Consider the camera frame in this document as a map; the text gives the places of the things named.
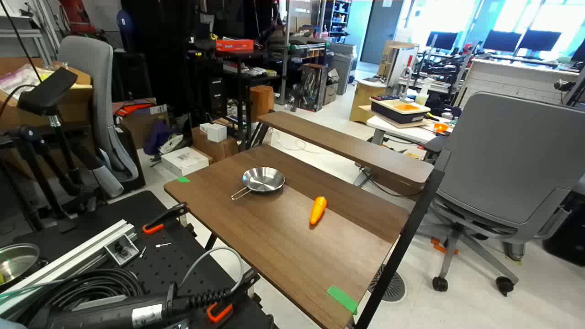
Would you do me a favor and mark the black cable bundle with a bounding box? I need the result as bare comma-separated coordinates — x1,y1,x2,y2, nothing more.
34,266,147,312

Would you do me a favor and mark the red toolbox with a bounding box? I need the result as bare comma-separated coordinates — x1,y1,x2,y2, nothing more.
213,36,257,58

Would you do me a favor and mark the black enabling device handle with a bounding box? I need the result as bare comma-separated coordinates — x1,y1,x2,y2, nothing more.
43,292,184,329

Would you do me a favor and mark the black stand with pad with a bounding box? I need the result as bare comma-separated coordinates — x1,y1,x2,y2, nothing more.
0,65,83,226

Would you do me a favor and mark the white office desk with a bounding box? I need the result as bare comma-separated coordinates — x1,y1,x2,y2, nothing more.
458,56,581,111

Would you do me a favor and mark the orange handled black clamp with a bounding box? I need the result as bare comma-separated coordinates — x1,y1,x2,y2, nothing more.
204,270,261,325
140,202,190,237

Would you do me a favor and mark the black metal table leg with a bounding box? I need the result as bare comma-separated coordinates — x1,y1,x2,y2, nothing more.
244,116,270,151
354,147,453,329

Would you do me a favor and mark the black computer monitor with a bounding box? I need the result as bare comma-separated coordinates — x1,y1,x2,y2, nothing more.
425,28,460,52
482,28,522,54
519,27,562,54

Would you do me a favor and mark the brown cardboard box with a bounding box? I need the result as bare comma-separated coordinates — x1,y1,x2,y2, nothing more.
248,83,275,120
190,124,241,164

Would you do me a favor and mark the black perforated breadboard table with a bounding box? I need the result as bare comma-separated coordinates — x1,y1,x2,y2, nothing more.
0,187,281,329

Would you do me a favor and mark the light wooden cabinet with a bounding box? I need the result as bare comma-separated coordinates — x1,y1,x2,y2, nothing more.
349,78,389,124

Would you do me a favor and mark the small white box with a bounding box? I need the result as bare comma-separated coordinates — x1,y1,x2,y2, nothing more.
199,120,228,144

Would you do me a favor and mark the silver metal bowl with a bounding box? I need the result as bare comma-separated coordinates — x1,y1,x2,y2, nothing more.
0,240,41,288

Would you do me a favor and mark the orange toy carrot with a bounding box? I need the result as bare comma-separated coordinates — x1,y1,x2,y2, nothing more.
307,193,328,228

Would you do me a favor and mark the light wooden desk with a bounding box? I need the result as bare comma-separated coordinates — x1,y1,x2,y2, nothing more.
0,56,94,133

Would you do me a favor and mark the raised wooden shelf board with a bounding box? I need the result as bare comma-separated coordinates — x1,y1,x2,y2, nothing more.
257,109,434,187

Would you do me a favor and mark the black tray with orange contents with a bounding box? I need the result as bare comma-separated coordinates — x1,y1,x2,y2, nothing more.
369,96,431,125

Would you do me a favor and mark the white side table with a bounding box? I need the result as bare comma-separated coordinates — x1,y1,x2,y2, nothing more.
363,113,438,145

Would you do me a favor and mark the small silver frying pan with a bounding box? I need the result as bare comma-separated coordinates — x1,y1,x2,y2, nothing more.
228,164,286,202

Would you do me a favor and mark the grey round floor plate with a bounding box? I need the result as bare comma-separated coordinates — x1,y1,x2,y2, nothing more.
380,270,407,304

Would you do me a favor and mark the grey cable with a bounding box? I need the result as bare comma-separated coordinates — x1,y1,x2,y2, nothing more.
177,244,244,290

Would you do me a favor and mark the white cardboard box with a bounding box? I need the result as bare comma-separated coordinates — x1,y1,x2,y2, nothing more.
158,144,211,178

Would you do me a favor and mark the aluminium extrusion rail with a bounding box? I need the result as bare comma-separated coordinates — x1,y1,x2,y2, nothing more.
0,217,136,312

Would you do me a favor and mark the tall cardboard box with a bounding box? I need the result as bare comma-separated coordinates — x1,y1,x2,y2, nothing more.
378,39,420,83

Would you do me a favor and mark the black storage rack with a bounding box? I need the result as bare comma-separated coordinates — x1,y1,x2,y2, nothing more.
184,32,270,147

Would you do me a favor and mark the black bin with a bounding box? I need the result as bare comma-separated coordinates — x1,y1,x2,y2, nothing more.
541,189,585,268

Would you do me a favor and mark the metal corner bracket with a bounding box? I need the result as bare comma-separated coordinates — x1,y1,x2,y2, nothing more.
104,233,140,266

